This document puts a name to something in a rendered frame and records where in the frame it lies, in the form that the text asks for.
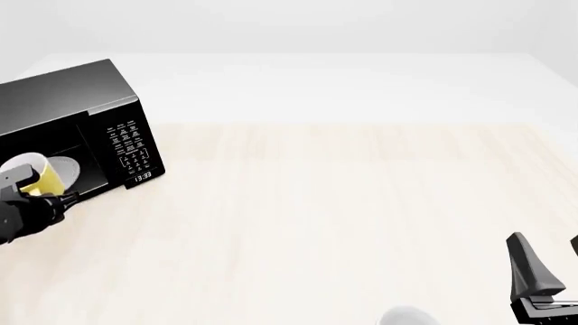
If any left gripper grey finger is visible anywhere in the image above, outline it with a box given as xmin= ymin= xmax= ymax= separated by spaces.
xmin=0 ymin=163 xmax=42 ymax=196

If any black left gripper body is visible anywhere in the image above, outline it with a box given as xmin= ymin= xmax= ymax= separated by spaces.
xmin=42 ymin=190 xmax=82 ymax=222

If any white rounded object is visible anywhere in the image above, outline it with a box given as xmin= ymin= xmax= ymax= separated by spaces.
xmin=378 ymin=304 xmax=438 ymax=325

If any black microwave oven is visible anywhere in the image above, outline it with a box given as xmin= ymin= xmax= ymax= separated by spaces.
xmin=0 ymin=58 xmax=167 ymax=204

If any white round turntable plate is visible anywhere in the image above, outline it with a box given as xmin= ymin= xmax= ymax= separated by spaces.
xmin=46 ymin=154 xmax=83 ymax=190

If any yellow and white mug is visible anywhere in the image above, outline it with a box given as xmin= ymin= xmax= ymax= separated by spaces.
xmin=0 ymin=152 xmax=63 ymax=198

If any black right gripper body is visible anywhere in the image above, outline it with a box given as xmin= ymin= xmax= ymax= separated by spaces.
xmin=509 ymin=294 xmax=578 ymax=325

